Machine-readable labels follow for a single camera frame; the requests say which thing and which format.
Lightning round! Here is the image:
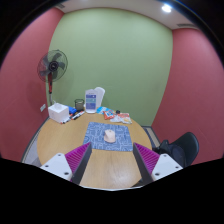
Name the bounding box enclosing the black mesh pen cup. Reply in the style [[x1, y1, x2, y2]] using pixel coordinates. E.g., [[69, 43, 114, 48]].
[[74, 98, 85, 112]]

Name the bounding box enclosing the light blue snack packet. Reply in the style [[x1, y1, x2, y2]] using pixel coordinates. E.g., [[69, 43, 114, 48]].
[[96, 106, 109, 115]]

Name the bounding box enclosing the blue box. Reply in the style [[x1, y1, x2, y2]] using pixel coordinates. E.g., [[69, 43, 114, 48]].
[[67, 106, 78, 116]]

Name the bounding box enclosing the black office chair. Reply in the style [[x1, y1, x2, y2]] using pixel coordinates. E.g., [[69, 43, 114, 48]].
[[153, 131, 200, 168]]

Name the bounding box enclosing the white chair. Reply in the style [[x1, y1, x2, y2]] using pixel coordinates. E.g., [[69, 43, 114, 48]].
[[94, 86, 106, 108]]

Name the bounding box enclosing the pale pink computer mouse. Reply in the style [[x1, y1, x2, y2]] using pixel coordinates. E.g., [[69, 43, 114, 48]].
[[103, 129, 117, 144]]

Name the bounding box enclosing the white blue sign stand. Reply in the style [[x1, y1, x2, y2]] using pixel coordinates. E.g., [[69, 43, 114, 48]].
[[84, 88, 98, 115]]

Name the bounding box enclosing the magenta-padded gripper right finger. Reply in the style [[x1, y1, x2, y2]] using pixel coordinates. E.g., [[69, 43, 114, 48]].
[[132, 142, 184, 186]]

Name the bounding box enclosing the red black standing fan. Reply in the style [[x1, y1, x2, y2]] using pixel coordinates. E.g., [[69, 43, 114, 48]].
[[36, 49, 69, 106]]

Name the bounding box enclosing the white yellow snack packet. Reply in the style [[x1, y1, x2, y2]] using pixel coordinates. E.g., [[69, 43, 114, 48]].
[[111, 116, 133, 125]]

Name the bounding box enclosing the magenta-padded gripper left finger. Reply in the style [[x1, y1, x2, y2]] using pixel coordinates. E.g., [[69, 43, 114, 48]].
[[39, 142, 93, 186]]

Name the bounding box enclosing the white tissue box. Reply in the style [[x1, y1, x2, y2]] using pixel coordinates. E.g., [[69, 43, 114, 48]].
[[47, 102, 70, 124]]

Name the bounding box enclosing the blue patterned mouse pad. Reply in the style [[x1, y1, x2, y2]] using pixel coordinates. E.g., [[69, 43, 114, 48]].
[[82, 121, 134, 153]]

